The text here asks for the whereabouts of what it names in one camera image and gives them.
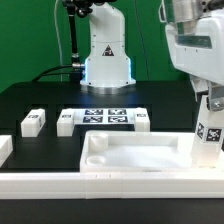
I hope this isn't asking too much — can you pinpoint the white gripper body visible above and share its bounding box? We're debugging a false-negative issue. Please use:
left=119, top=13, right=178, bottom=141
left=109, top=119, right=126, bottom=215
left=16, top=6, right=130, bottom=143
left=165, top=16, right=224, bottom=85

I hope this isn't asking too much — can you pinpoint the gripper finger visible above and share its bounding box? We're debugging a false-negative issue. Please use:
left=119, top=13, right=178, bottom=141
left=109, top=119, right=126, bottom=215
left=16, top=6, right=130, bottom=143
left=208, top=82, right=224, bottom=111
left=190, top=75, right=208, bottom=102

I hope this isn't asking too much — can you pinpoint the white desk tabletop tray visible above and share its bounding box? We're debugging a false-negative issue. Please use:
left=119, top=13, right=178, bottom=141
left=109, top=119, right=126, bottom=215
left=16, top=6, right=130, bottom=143
left=80, top=130, right=224, bottom=173

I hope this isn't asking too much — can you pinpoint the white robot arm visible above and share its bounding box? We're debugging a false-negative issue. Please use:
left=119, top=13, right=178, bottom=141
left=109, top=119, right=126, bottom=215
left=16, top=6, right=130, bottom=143
left=81, top=0, right=224, bottom=111

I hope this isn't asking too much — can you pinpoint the white L-shaped obstacle fence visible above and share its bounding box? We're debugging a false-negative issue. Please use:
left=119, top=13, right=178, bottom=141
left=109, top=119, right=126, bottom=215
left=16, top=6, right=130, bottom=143
left=0, top=136, right=224, bottom=200

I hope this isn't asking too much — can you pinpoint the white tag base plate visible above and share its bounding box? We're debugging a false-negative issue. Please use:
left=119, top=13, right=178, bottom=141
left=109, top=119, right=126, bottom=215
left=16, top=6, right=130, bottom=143
left=74, top=108, right=137, bottom=125

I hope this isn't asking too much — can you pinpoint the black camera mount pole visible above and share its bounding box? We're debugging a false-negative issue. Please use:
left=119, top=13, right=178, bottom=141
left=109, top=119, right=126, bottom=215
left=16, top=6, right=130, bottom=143
left=62, top=0, right=92, bottom=83

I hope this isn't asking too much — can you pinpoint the black cable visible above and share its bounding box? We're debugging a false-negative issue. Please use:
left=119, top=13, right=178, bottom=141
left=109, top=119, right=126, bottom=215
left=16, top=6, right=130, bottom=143
left=31, top=64, right=76, bottom=83

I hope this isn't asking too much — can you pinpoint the white cable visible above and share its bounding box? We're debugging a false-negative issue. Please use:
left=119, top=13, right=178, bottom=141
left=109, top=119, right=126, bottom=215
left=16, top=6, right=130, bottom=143
left=53, top=0, right=64, bottom=82

